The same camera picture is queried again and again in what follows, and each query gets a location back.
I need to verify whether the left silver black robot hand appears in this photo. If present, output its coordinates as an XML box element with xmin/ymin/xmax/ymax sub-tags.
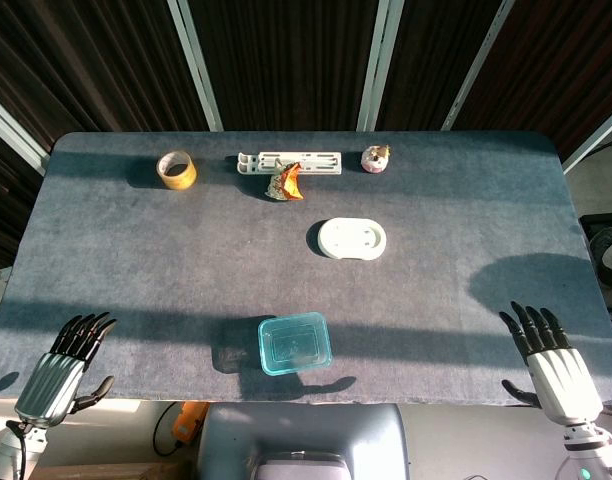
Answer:
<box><xmin>14</xmin><ymin>312</ymin><xmax>118</xmax><ymax>429</ymax></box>

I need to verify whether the pink toy cake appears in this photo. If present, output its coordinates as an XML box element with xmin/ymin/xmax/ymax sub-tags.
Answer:
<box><xmin>361</xmin><ymin>144</ymin><xmax>391</xmax><ymax>174</ymax></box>

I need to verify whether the blue-grey table cloth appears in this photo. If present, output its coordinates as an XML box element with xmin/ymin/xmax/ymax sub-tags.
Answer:
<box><xmin>0</xmin><ymin>130</ymin><xmax>612</xmax><ymax>406</ymax></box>

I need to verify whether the black floor cable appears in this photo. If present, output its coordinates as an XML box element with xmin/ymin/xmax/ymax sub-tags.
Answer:
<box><xmin>152</xmin><ymin>402</ymin><xmax>187</xmax><ymax>457</ymax></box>

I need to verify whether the orange device under table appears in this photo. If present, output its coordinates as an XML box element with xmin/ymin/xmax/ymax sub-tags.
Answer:
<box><xmin>173</xmin><ymin>401</ymin><xmax>210</xmax><ymax>442</ymax></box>

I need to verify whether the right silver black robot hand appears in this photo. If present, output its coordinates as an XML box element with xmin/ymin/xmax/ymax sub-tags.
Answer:
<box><xmin>499</xmin><ymin>300</ymin><xmax>605</xmax><ymax>426</ymax></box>

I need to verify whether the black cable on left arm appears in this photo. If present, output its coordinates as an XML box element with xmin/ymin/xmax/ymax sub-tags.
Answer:
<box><xmin>5</xmin><ymin>419</ymin><xmax>31</xmax><ymax>480</ymax></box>

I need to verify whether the grey robot torso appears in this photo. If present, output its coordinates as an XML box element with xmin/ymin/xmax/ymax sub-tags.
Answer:
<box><xmin>198</xmin><ymin>402</ymin><xmax>412</xmax><ymax>480</ymax></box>

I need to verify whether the white oval plastic base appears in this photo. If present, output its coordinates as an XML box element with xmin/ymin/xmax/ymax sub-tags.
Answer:
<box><xmin>316</xmin><ymin>217</ymin><xmax>388</xmax><ymax>262</ymax></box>

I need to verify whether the white metal frame post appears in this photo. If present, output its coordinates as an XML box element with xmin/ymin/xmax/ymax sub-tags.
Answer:
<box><xmin>355</xmin><ymin>0</ymin><xmax>405</xmax><ymax>132</ymax></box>
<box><xmin>0</xmin><ymin>89</ymin><xmax>52</xmax><ymax>176</ymax></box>
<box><xmin>166</xmin><ymin>0</ymin><xmax>224</xmax><ymax>132</ymax></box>
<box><xmin>440</xmin><ymin>0</ymin><xmax>517</xmax><ymax>132</ymax></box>
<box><xmin>560</xmin><ymin>102</ymin><xmax>612</xmax><ymax>176</ymax></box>

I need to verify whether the crumpled orange snack wrapper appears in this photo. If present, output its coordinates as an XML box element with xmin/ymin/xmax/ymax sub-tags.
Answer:
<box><xmin>265</xmin><ymin>162</ymin><xmax>306</xmax><ymax>202</ymax></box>

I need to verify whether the blue translucent container lid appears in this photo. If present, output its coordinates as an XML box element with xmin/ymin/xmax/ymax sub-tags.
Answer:
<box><xmin>257</xmin><ymin>312</ymin><xmax>334</xmax><ymax>377</ymax></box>

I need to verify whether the white plastic slotted rack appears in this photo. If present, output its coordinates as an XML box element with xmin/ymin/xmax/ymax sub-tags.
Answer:
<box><xmin>236</xmin><ymin>151</ymin><xmax>343</xmax><ymax>177</ymax></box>

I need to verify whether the black equipment beside table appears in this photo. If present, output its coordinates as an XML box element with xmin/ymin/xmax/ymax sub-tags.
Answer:
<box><xmin>578</xmin><ymin>212</ymin><xmax>612</xmax><ymax>289</ymax></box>

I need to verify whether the yellow packing tape roll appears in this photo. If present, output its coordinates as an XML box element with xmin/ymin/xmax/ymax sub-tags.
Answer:
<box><xmin>156</xmin><ymin>151</ymin><xmax>198</xmax><ymax>191</ymax></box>

